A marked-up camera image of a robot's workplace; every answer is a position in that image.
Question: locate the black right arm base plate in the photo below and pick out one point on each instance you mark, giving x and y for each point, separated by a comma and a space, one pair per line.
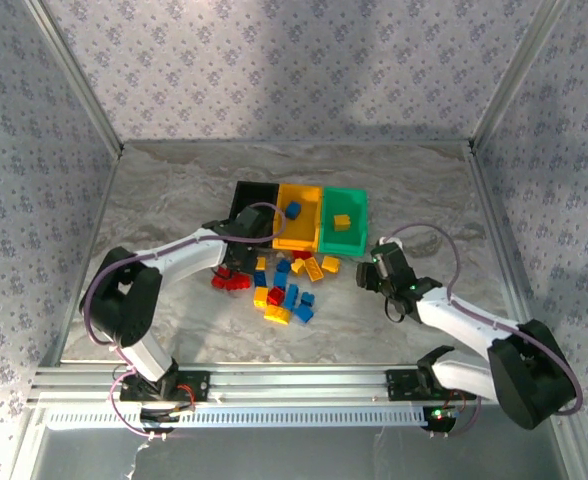
399, 382

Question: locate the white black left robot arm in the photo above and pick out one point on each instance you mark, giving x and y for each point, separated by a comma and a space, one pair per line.
174, 255

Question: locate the yellow plastic bin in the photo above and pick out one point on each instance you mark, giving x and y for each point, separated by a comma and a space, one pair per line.
306, 230

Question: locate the long yellow lego brick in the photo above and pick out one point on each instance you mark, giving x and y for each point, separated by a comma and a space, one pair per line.
313, 269

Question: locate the aluminium upright frame post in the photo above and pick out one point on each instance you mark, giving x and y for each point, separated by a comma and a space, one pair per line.
76, 80
516, 75

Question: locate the green plastic bin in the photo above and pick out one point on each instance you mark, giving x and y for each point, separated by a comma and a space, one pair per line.
341, 242

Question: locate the black controller board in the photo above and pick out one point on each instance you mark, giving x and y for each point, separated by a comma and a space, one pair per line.
439, 422
156, 419

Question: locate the black left controller board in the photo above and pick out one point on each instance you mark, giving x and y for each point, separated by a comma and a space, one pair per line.
156, 419

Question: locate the aluminium mounting rail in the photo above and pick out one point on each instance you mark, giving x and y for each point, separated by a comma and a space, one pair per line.
299, 385

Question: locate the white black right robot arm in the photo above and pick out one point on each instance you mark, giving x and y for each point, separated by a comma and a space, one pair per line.
464, 320

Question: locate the aluminium table edge rail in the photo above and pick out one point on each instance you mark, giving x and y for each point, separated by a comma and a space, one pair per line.
500, 235
82, 260

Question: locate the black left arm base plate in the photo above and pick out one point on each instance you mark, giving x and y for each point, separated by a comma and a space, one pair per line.
199, 382

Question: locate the black right controller board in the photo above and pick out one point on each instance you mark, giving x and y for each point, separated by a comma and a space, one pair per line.
439, 422

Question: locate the black plastic bin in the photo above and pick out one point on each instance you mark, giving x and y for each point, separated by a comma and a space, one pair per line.
254, 192

